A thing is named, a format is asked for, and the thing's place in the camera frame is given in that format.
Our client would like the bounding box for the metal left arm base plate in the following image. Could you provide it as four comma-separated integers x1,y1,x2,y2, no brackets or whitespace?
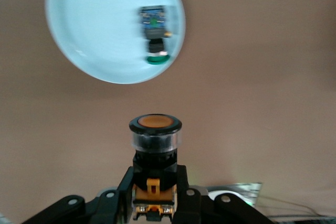
227,182,264,207

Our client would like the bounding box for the green push button switch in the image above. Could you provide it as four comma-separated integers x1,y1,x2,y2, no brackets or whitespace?
137,4,176,66

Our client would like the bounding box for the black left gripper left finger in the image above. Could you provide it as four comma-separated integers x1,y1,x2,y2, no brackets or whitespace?
22,166,135,224

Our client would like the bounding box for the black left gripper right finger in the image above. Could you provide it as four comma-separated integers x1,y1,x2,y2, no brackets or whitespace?
171,165,274,224

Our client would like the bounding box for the orange push button switch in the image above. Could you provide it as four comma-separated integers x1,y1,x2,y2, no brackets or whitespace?
128,113,183,222

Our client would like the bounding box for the light blue round plate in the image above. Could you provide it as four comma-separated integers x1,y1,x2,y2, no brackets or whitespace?
45,0,187,86

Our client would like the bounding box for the black cable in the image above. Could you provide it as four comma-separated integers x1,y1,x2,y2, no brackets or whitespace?
261,196,336,216

